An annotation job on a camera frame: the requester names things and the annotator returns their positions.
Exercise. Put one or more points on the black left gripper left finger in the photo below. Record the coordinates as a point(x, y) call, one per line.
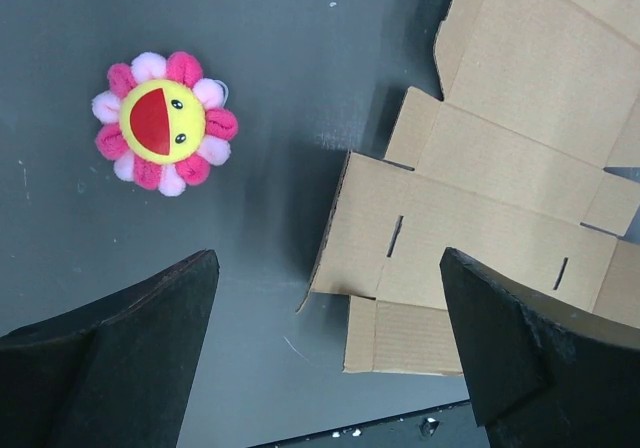
point(116, 372)

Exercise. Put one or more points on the brown cardboard box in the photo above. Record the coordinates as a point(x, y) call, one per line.
point(516, 165)

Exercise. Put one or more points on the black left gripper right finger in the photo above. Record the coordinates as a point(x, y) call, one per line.
point(540, 372)

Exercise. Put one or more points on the pink plush flower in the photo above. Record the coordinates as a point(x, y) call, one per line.
point(164, 123)

